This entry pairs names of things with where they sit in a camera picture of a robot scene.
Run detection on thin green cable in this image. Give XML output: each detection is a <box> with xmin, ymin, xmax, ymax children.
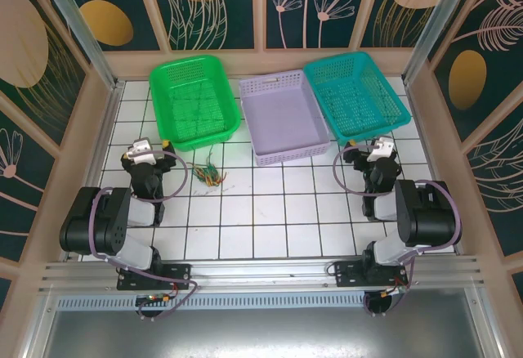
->
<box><xmin>203</xmin><ymin>150</ymin><xmax>217</xmax><ymax>186</ymax></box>
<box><xmin>194</xmin><ymin>163</ymin><xmax>221</xmax><ymax>187</ymax></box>

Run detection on teal plastic basket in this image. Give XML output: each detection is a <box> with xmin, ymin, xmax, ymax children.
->
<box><xmin>302</xmin><ymin>51</ymin><xmax>412</xmax><ymax>146</ymax></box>

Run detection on green plastic basket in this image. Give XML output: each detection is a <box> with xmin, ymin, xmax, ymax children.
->
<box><xmin>149</xmin><ymin>54</ymin><xmax>242</xmax><ymax>153</ymax></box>

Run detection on lilac plastic basket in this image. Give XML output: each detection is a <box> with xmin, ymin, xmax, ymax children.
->
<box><xmin>238</xmin><ymin>69</ymin><xmax>332</xmax><ymax>167</ymax></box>

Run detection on grey metal shelf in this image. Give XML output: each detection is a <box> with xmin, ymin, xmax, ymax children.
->
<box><xmin>24</xmin><ymin>288</ymin><xmax>506</xmax><ymax>358</ymax></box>

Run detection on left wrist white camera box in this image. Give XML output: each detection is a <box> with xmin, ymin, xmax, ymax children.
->
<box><xmin>124</xmin><ymin>138</ymin><xmax>156</xmax><ymax>166</ymax></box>

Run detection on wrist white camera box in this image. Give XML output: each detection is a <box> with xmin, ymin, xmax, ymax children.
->
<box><xmin>124</xmin><ymin>138</ymin><xmax>156</xmax><ymax>166</ymax></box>
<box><xmin>366</xmin><ymin>136</ymin><xmax>394</xmax><ymax>163</ymax></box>

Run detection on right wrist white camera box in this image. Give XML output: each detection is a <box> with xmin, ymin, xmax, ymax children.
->
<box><xmin>366</xmin><ymin>136</ymin><xmax>394</xmax><ymax>163</ymax></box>

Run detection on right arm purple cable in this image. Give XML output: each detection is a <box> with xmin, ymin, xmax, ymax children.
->
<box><xmin>333</xmin><ymin>144</ymin><xmax>465</xmax><ymax>319</ymax></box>

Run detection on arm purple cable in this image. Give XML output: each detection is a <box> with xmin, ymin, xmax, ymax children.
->
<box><xmin>90</xmin><ymin>150</ymin><xmax>199</xmax><ymax>321</ymax></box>
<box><xmin>333</xmin><ymin>144</ymin><xmax>465</xmax><ymax>319</ymax></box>

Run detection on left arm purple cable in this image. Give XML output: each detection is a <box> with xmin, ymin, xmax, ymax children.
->
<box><xmin>90</xmin><ymin>150</ymin><xmax>199</xmax><ymax>321</ymax></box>

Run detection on aluminium table edge rail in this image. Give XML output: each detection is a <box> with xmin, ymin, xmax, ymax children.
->
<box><xmin>403</xmin><ymin>82</ymin><xmax>465</xmax><ymax>259</ymax></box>
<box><xmin>63</xmin><ymin>81</ymin><xmax>126</xmax><ymax>262</ymax></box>

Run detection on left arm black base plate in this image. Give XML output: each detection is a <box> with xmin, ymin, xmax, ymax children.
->
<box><xmin>117</xmin><ymin>262</ymin><xmax>193</xmax><ymax>292</ymax></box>

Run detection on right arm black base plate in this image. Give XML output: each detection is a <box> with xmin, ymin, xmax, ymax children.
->
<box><xmin>333</xmin><ymin>260</ymin><xmax>409</xmax><ymax>289</ymax></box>

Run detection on red black power wires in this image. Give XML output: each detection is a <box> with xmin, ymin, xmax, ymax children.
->
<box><xmin>382</xmin><ymin>276</ymin><xmax>410</xmax><ymax>298</ymax></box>
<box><xmin>136</xmin><ymin>278</ymin><xmax>183</xmax><ymax>307</ymax></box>

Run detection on aluminium corner post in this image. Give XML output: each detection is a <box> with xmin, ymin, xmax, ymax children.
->
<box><xmin>31</xmin><ymin>0</ymin><xmax>126</xmax><ymax>89</ymax></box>
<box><xmin>402</xmin><ymin>0</ymin><xmax>478</xmax><ymax>86</ymax></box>

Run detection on aluminium mounting rail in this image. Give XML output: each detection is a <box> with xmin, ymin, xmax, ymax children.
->
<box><xmin>38</xmin><ymin>254</ymin><xmax>487</xmax><ymax>298</ymax></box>

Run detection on slotted grey cable duct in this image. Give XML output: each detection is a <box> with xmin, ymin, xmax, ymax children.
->
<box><xmin>55</xmin><ymin>294</ymin><xmax>469</xmax><ymax>313</ymax></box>

